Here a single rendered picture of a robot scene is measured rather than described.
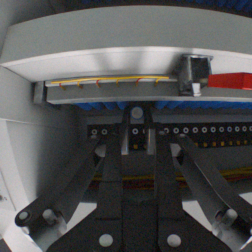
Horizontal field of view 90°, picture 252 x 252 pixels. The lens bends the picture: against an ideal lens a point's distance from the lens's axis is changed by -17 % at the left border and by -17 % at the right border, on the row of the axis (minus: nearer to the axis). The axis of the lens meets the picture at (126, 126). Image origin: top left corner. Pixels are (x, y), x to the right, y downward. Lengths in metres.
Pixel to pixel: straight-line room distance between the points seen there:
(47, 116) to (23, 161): 0.08
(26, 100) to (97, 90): 0.08
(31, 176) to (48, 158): 0.05
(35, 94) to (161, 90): 0.15
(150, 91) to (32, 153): 0.16
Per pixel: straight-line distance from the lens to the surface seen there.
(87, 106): 0.24
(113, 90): 0.17
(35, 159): 0.21
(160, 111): 0.28
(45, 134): 0.23
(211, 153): 0.40
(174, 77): 0.17
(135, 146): 0.30
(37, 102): 0.19
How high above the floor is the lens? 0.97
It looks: 15 degrees up
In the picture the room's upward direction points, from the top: 178 degrees clockwise
